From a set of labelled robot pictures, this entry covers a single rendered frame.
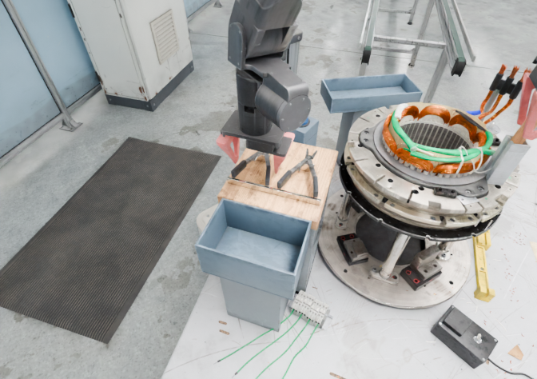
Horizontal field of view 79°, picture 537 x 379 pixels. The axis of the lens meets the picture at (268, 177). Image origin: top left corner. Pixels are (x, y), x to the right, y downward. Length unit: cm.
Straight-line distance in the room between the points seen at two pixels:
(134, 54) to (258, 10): 231
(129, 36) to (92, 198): 115
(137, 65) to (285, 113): 234
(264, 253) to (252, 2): 41
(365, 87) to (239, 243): 61
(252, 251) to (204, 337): 25
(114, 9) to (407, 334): 243
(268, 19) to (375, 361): 66
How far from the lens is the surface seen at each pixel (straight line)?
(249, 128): 53
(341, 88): 99
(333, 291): 82
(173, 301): 172
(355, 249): 82
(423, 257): 82
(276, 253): 62
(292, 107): 44
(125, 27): 263
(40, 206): 241
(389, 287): 84
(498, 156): 68
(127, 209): 212
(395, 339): 81
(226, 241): 64
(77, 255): 203
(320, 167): 66
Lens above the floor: 151
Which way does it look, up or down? 45 degrees down
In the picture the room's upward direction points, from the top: straight up
